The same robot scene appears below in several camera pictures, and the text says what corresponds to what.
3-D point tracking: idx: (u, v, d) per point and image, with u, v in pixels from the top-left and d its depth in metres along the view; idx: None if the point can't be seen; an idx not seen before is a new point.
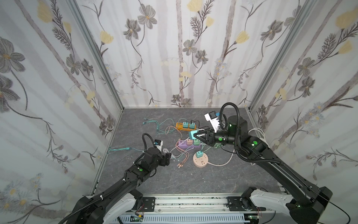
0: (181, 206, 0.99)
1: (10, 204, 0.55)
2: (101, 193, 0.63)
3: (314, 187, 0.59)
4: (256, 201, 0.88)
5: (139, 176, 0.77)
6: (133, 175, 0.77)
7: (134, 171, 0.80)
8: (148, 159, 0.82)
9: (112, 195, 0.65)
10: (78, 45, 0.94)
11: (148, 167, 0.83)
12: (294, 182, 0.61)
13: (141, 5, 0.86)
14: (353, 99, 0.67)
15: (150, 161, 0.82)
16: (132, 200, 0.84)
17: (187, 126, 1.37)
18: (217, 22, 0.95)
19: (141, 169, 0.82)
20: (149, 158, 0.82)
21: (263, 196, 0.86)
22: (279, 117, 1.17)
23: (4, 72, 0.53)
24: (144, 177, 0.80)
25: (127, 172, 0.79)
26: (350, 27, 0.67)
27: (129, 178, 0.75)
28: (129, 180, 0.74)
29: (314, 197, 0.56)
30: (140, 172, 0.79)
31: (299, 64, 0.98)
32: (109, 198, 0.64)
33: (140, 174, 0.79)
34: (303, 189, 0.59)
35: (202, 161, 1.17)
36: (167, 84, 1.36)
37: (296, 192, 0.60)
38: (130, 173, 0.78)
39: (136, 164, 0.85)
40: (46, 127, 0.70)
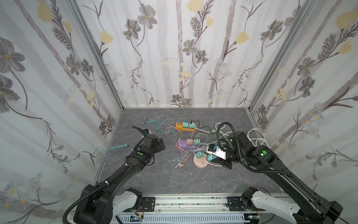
0: (181, 206, 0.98)
1: (10, 204, 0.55)
2: (106, 179, 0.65)
3: (323, 201, 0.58)
4: (258, 205, 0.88)
5: (141, 159, 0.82)
6: (134, 159, 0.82)
7: (134, 156, 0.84)
8: (149, 143, 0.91)
9: (117, 180, 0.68)
10: (78, 45, 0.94)
11: (148, 152, 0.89)
12: (304, 195, 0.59)
13: (141, 5, 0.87)
14: (353, 99, 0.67)
15: (149, 145, 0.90)
16: (135, 197, 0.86)
17: (187, 125, 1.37)
18: (217, 22, 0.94)
19: (141, 153, 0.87)
20: (149, 142, 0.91)
21: (265, 200, 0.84)
22: (279, 118, 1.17)
23: (4, 71, 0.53)
24: (145, 160, 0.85)
25: (129, 158, 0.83)
26: (350, 27, 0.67)
27: (131, 163, 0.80)
28: (131, 164, 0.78)
29: (324, 212, 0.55)
30: (141, 157, 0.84)
31: (299, 64, 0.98)
32: (114, 183, 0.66)
33: (141, 157, 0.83)
34: (313, 203, 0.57)
35: (202, 162, 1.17)
36: (168, 84, 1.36)
37: (306, 206, 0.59)
38: (132, 158, 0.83)
39: (135, 150, 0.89)
40: (46, 127, 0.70)
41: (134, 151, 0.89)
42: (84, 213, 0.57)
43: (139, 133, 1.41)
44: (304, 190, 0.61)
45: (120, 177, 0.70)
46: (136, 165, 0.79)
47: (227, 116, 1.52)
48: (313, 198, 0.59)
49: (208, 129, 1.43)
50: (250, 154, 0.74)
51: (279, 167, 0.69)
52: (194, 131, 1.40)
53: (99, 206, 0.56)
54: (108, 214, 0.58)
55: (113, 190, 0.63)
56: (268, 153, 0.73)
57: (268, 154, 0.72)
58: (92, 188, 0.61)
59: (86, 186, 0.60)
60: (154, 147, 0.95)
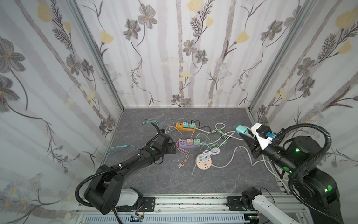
0: (181, 206, 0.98)
1: (10, 204, 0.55)
2: (119, 163, 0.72)
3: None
4: (258, 208, 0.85)
5: (153, 153, 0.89)
6: (147, 152, 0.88)
7: (147, 149, 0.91)
8: (161, 140, 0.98)
9: (129, 166, 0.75)
10: (78, 45, 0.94)
11: (159, 149, 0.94)
12: None
13: (141, 5, 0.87)
14: (353, 99, 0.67)
15: (162, 143, 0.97)
16: (135, 197, 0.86)
17: (187, 125, 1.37)
18: (217, 22, 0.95)
19: (153, 148, 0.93)
20: (161, 139, 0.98)
21: (267, 208, 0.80)
22: (279, 118, 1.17)
23: (4, 71, 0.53)
24: (155, 155, 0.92)
25: (141, 150, 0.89)
26: (350, 28, 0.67)
27: (143, 155, 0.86)
28: (143, 156, 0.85)
29: None
30: (153, 151, 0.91)
31: (299, 64, 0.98)
32: (126, 168, 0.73)
33: (152, 151, 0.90)
34: None
35: (205, 164, 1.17)
36: (167, 84, 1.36)
37: None
38: (145, 150, 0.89)
39: (148, 144, 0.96)
40: (46, 127, 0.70)
41: (146, 145, 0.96)
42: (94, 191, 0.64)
43: (139, 133, 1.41)
44: None
45: (132, 164, 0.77)
46: (147, 157, 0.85)
47: (227, 116, 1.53)
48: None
49: (208, 129, 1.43)
50: (310, 178, 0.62)
51: (335, 210, 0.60)
52: (194, 131, 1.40)
53: (110, 185, 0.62)
54: (115, 196, 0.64)
55: (125, 173, 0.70)
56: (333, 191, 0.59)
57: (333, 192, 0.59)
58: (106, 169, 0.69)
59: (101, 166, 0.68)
60: (165, 146, 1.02)
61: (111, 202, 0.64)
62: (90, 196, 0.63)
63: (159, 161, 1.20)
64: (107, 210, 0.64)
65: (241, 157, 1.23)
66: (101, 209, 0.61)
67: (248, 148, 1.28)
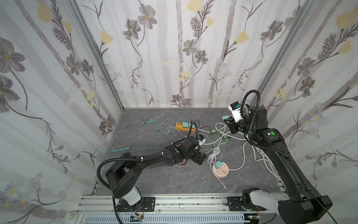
0: (181, 206, 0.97)
1: (10, 204, 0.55)
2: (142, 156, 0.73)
3: (314, 190, 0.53)
4: (254, 199, 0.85)
5: (175, 156, 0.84)
6: (170, 152, 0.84)
7: (171, 150, 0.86)
8: (189, 144, 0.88)
9: (150, 162, 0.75)
10: (78, 45, 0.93)
11: (183, 153, 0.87)
12: (293, 178, 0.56)
13: (141, 5, 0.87)
14: (353, 99, 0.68)
15: (188, 147, 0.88)
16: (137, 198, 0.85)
17: (187, 126, 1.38)
18: (217, 21, 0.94)
19: (177, 151, 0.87)
20: (189, 143, 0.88)
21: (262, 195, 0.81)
22: (279, 117, 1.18)
23: (4, 72, 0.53)
24: (178, 159, 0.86)
25: (166, 149, 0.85)
26: (350, 28, 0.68)
27: (166, 154, 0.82)
28: (166, 156, 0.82)
29: (307, 197, 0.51)
30: (176, 154, 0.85)
31: (299, 64, 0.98)
32: (147, 163, 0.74)
33: (175, 154, 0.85)
34: (300, 187, 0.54)
35: (223, 171, 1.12)
36: (167, 84, 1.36)
37: (292, 188, 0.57)
38: (168, 150, 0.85)
39: (174, 145, 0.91)
40: (46, 127, 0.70)
41: (172, 144, 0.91)
42: (113, 174, 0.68)
43: (139, 133, 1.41)
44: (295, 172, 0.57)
45: (154, 160, 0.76)
46: (169, 158, 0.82)
47: None
48: (303, 184, 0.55)
49: (208, 129, 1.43)
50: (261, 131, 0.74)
51: (281, 149, 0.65)
52: (194, 131, 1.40)
53: (128, 175, 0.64)
54: (128, 186, 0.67)
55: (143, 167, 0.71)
56: (276, 134, 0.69)
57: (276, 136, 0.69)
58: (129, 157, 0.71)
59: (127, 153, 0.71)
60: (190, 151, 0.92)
61: (124, 190, 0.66)
62: (109, 177, 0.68)
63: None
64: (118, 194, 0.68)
65: (241, 157, 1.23)
66: (114, 192, 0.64)
67: (249, 148, 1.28)
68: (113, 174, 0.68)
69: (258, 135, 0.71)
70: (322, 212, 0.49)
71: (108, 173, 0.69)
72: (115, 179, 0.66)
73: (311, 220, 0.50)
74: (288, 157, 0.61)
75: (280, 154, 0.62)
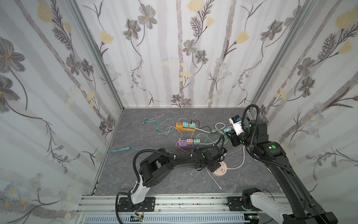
0: (181, 206, 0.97)
1: (10, 204, 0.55)
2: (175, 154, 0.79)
3: (318, 206, 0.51)
4: (254, 203, 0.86)
5: (202, 160, 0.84)
6: (197, 155, 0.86)
7: (198, 153, 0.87)
8: (215, 153, 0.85)
9: (181, 161, 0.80)
10: (78, 45, 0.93)
11: (208, 160, 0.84)
12: (296, 193, 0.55)
13: (141, 5, 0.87)
14: (353, 99, 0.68)
15: (214, 156, 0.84)
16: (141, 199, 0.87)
17: (187, 126, 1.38)
18: (217, 21, 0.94)
19: (203, 156, 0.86)
20: (215, 152, 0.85)
21: (264, 199, 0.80)
22: (279, 118, 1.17)
23: (4, 71, 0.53)
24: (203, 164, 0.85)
25: (193, 151, 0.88)
26: (350, 27, 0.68)
27: (194, 157, 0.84)
28: (193, 158, 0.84)
29: (312, 213, 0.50)
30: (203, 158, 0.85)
31: (299, 64, 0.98)
32: (178, 162, 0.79)
33: (202, 159, 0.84)
34: (304, 203, 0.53)
35: (222, 170, 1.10)
36: (167, 84, 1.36)
37: (295, 204, 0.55)
38: (196, 153, 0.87)
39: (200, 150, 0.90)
40: (46, 127, 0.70)
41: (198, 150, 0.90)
42: (147, 166, 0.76)
43: (139, 133, 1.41)
44: (298, 188, 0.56)
45: (183, 160, 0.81)
46: (196, 161, 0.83)
47: (227, 116, 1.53)
48: (307, 199, 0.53)
49: (208, 129, 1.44)
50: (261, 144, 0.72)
51: (283, 162, 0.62)
52: (194, 131, 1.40)
53: (162, 168, 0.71)
54: (159, 179, 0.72)
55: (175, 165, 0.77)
56: (277, 147, 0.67)
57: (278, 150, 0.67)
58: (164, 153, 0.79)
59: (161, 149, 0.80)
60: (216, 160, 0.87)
61: (154, 181, 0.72)
62: (144, 166, 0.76)
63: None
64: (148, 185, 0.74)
65: (241, 157, 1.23)
66: (146, 182, 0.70)
67: None
68: (146, 166, 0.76)
69: (259, 148, 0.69)
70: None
71: (143, 163, 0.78)
72: (148, 172, 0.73)
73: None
74: (291, 171, 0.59)
75: (282, 168, 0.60)
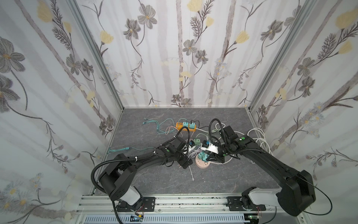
0: (181, 205, 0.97)
1: (10, 204, 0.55)
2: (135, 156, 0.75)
3: (291, 170, 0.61)
4: (252, 199, 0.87)
5: (168, 154, 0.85)
6: (161, 151, 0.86)
7: (162, 148, 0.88)
8: (177, 143, 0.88)
9: (144, 161, 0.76)
10: (78, 45, 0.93)
11: (173, 152, 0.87)
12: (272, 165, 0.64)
13: (141, 5, 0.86)
14: (353, 99, 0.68)
15: (177, 146, 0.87)
16: (137, 197, 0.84)
17: (187, 125, 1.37)
18: (217, 21, 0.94)
19: (167, 150, 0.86)
20: (177, 143, 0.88)
21: (256, 191, 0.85)
22: (280, 117, 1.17)
23: (4, 71, 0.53)
24: (168, 157, 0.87)
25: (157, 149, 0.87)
26: (350, 27, 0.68)
27: (157, 154, 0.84)
28: (157, 155, 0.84)
29: (289, 176, 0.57)
30: (168, 151, 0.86)
31: (299, 64, 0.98)
32: (141, 162, 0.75)
33: (167, 153, 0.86)
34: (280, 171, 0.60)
35: (205, 162, 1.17)
36: (167, 84, 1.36)
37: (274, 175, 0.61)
38: (160, 150, 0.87)
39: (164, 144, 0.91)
40: (46, 127, 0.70)
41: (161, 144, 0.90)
42: (108, 177, 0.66)
43: (139, 133, 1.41)
44: (272, 161, 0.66)
45: (146, 159, 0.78)
46: (161, 157, 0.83)
47: (227, 116, 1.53)
48: (281, 167, 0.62)
49: (208, 129, 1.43)
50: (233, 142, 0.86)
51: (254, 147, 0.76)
52: (194, 131, 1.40)
53: (124, 172, 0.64)
54: (125, 187, 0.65)
55: (139, 166, 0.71)
56: (246, 138, 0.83)
57: (247, 140, 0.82)
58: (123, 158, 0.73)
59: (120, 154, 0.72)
60: (180, 150, 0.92)
61: (121, 191, 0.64)
62: (104, 180, 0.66)
63: (165, 164, 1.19)
64: (115, 198, 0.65)
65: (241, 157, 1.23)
66: (110, 195, 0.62)
67: None
68: (107, 178, 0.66)
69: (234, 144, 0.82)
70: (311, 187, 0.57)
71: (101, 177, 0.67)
72: (110, 184, 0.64)
73: (309, 199, 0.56)
74: (261, 151, 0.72)
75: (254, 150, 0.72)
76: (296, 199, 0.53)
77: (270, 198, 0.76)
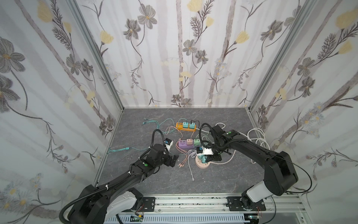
0: (181, 205, 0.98)
1: (10, 204, 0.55)
2: (106, 184, 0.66)
3: (271, 153, 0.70)
4: (252, 197, 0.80)
5: (144, 171, 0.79)
6: (138, 168, 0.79)
7: (139, 165, 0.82)
8: (154, 156, 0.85)
9: (117, 186, 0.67)
10: (78, 45, 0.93)
11: (153, 165, 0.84)
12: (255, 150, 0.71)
13: (141, 5, 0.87)
14: (352, 99, 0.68)
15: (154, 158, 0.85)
16: (133, 200, 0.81)
17: (187, 125, 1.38)
18: (217, 21, 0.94)
19: (145, 164, 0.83)
20: (154, 155, 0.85)
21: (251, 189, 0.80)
22: (280, 117, 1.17)
23: (4, 71, 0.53)
24: (148, 171, 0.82)
25: (133, 165, 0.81)
26: (350, 27, 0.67)
27: (134, 172, 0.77)
28: (134, 173, 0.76)
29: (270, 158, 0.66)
30: (145, 167, 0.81)
31: (299, 64, 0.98)
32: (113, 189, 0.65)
33: (144, 169, 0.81)
34: (263, 155, 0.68)
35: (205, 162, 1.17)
36: (167, 84, 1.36)
37: (258, 159, 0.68)
38: (136, 166, 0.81)
39: (141, 159, 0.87)
40: (46, 127, 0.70)
41: (139, 160, 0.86)
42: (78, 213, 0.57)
43: (139, 133, 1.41)
44: (255, 147, 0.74)
45: (120, 184, 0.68)
46: (137, 175, 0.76)
47: (227, 116, 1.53)
48: (263, 151, 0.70)
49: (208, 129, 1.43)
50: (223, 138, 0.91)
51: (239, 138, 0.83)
52: (194, 131, 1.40)
53: (94, 207, 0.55)
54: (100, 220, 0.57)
55: (111, 195, 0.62)
56: (232, 131, 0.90)
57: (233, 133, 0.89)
58: (92, 189, 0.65)
59: (86, 187, 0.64)
60: (159, 161, 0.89)
61: None
62: (73, 218, 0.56)
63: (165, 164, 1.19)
64: None
65: (241, 157, 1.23)
66: None
67: None
68: (77, 214, 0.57)
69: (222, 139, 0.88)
70: (291, 167, 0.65)
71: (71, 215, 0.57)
72: (82, 219, 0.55)
73: (290, 178, 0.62)
74: (245, 140, 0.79)
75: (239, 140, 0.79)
76: (277, 177, 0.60)
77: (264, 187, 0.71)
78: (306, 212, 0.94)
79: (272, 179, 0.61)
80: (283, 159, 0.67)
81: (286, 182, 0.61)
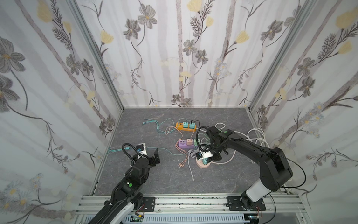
0: (181, 206, 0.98)
1: (10, 204, 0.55)
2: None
3: (266, 148, 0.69)
4: (251, 197, 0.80)
5: (128, 194, 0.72)
6: (122, 192, 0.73)
7: (123, 188, 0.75)
8: (137, 172, 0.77)
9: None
10: (78, 45, 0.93)
11: (139, 180, 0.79)
12: (250, 147, 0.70)
13: (141, 5, 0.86)
14: (353, 99, 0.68)
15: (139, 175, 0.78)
16: (131, 206, 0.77)
17: (187, 125, 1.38)
18: (217, 21, 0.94)
19: (130, 184, 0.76)
20: (137, 171, 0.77)
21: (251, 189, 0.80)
22: (280, 117, 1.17)
23: (4, 72, 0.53)
24: (135, 190, 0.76)
25: (115, 191, 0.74)
26: (350, 27, 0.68)
27: (116, 199, 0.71)
28: (116, 202, 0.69)
29: (264, 154, 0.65)
30: (130, 189, 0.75)
31: (299, 64, 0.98)
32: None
33: (129, 191, 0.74)
34: (257, 150, 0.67)
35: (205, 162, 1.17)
36: (167, 84, 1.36)
37: (252, 156, 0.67)
38: (119, 192, 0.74)
39: (126, 178, 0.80)
40: (46, 127, 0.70)
41: (123, 179, 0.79)
42: None
43: (139, 133, 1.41)
44: (249, 144, 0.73)
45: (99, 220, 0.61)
46: (121, 202, 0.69)
47: (227, 116, 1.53)
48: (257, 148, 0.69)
49: None
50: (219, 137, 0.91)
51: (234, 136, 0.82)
52: (194, 131, 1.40)
53: None
54: None
55: None
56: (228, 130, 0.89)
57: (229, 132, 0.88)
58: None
59: None
60: (145, 174, 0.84)
61: None
62: None
63: (165, 164, 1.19)
64: None
65: (241, 157, 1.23)
66: None
67: None
68: None
69: (218, 139, 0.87)
70: (285, 162, 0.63)
71: None
72: None
73: (285, 174, 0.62)
74: (239, 137, 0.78)
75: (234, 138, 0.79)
76: (271, 173, 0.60)
77: (261, 185, 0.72)
78: (306, 212, 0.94)
79: (267, 176, 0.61)
80: (277, 155, 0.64)
81: (281, 178, 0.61)
